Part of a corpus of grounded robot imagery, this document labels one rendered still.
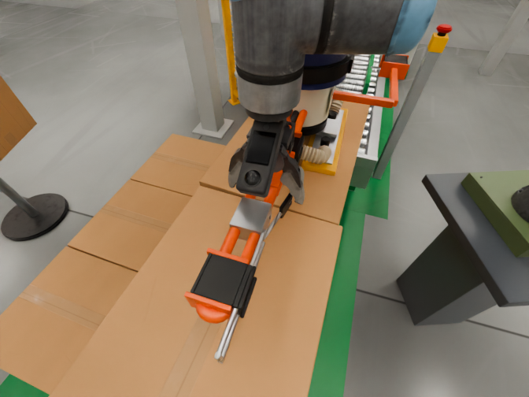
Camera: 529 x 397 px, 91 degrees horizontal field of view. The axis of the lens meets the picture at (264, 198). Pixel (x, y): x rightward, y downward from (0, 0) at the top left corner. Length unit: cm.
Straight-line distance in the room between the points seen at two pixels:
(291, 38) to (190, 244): 48
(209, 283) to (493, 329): 169
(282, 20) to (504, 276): 94
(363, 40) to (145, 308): 57
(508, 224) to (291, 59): 93
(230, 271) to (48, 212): 202
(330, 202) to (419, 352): 113
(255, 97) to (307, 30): 10
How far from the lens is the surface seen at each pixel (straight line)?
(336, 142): 86
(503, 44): 435
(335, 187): 75
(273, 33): 33
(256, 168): 38
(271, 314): 56
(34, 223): 235
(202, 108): 248
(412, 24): 36
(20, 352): 122
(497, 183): 123
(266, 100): 36
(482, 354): 185
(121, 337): 61
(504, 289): 104
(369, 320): 163
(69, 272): 126
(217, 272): 43
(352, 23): 34
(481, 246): 108
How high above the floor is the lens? 148
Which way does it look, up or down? 50 degrees down
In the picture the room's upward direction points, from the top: straight up
